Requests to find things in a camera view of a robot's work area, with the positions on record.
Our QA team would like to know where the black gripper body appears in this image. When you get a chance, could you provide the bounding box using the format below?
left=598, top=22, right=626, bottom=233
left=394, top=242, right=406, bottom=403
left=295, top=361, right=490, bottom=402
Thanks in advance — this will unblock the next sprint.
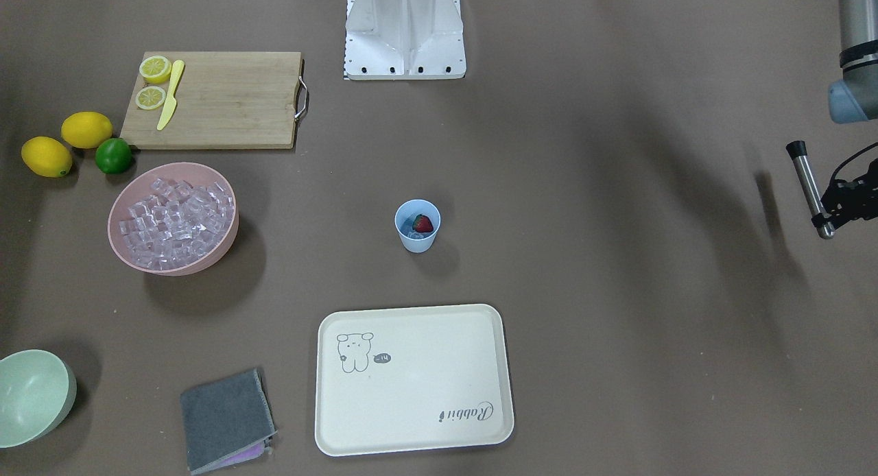
left=812, top=160, right=877, bottom=229

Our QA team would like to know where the steel muddler black tip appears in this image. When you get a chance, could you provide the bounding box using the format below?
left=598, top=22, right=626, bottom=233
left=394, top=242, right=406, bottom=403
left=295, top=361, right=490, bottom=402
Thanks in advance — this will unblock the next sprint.
left=786, top=141, right=836, bottom=239

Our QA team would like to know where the red strawberry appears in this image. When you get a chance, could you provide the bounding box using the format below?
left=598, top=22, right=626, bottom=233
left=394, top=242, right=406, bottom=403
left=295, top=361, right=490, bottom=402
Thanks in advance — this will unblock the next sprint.
left=412, top=214, right=435, bottom=235

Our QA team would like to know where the clear ice cubes pile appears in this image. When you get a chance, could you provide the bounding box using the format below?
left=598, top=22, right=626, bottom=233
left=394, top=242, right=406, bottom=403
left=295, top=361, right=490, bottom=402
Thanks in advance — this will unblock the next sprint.
left=110, top=177, right=237, bottom=271

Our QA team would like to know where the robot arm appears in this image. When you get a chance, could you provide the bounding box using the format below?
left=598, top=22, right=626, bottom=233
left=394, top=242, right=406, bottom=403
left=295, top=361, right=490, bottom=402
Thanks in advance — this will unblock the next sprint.
left=812, top=0, right=877, bottom=239

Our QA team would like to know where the light blue cup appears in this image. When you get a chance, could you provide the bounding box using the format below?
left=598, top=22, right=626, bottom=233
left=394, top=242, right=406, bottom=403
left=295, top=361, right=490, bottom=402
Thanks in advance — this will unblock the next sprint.
left=394, top=199, right=442, bottom=254

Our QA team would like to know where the cream rabbit tray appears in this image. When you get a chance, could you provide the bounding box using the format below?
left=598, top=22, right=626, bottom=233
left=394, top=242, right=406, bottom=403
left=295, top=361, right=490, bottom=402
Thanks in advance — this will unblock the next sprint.
left=314, top=304, right=515, bottom=457

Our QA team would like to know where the wooden cutting board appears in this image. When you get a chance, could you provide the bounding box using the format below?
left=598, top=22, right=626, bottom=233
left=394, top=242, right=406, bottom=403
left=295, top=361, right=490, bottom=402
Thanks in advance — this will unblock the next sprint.
left=119, top=50, right=308, bottom=150

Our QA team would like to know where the grey folded cloth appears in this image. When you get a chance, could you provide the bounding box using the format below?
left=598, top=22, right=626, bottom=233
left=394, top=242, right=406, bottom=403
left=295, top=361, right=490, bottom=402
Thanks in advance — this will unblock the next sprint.
left=180, top=368, right=277, bottom=475

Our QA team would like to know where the yellow plastic knife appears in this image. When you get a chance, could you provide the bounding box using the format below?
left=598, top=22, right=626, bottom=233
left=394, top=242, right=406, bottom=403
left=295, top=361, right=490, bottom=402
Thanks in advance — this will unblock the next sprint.
left=156, top=60, right=185, bottom=131

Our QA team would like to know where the upper lemon slice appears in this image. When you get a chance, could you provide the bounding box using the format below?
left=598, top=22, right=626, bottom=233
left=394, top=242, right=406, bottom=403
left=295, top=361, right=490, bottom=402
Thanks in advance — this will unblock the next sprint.
left=139, top=55, right=172, bottom=84

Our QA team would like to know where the lemon slice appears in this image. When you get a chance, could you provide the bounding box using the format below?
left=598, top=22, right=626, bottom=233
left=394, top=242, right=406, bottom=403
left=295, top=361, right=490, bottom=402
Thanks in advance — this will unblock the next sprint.
left=139, top=55, right=172, bottom=84
left=134, top=86, right=167, bottom=110

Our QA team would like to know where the lower lemon slice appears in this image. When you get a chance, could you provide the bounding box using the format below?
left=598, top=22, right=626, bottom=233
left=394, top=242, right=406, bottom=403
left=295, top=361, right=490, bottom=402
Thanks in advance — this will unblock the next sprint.
left=134, top=86, right=167, bottom=110

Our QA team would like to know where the pink bowl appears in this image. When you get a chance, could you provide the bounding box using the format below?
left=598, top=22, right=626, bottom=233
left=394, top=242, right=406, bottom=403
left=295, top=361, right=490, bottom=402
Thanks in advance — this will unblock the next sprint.
left=106, top=163, right=239, bottom=276

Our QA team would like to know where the green lime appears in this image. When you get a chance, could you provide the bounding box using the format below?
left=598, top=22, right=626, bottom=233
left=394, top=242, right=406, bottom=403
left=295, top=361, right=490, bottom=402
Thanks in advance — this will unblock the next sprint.
left=94, top=138, right=134, bottom=175

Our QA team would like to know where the yellow lemon near board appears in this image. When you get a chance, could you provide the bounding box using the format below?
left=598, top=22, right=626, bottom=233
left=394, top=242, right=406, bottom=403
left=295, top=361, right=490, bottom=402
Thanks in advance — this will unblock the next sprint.
left=62, top=111, right=113, bottom=149

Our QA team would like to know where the yellow lemon outer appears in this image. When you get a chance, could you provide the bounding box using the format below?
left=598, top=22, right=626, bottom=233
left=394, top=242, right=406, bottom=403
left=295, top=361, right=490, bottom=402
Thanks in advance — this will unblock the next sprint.
left=20, top=136, right=74, bottom=178

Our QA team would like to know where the mint green bowl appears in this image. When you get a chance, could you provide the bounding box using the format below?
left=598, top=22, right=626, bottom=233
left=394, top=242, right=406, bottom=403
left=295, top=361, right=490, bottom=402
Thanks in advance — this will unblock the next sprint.
left=1, top=350, right=78, bottom=449

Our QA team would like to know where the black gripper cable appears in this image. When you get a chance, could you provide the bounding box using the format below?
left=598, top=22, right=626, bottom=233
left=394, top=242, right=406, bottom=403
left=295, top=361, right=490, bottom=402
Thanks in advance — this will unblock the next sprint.
left=829, top=141, right=878, bottom=189

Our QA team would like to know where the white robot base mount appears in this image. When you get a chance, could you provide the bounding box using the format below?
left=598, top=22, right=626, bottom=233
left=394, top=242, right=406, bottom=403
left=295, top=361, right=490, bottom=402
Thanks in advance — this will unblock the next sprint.
left=343, top=0, right=467, bottom=80

